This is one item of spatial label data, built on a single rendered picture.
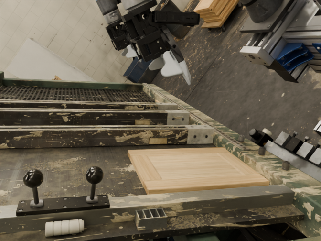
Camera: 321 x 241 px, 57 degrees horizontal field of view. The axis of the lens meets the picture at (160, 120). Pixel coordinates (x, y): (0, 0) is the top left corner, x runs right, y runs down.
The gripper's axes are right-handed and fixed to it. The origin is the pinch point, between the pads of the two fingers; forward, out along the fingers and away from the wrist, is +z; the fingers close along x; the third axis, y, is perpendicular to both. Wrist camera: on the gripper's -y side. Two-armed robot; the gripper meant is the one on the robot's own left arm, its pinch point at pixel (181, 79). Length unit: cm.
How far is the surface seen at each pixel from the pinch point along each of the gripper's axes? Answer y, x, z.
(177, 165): 8.0, -18.0, 32.2
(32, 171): 38.4, 12.7, -1.2
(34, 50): 78, -414, -21
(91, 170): 28.6, 12.9, 4.6
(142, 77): -57, -450, 97
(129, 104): 9, -89, 26
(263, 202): -5.8, 8.9, 40.2
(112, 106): 18, -89, 22
